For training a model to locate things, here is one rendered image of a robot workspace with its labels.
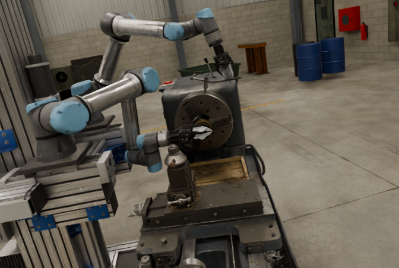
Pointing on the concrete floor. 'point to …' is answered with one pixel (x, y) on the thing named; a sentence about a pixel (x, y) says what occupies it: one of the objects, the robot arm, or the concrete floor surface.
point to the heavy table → (256, 57)
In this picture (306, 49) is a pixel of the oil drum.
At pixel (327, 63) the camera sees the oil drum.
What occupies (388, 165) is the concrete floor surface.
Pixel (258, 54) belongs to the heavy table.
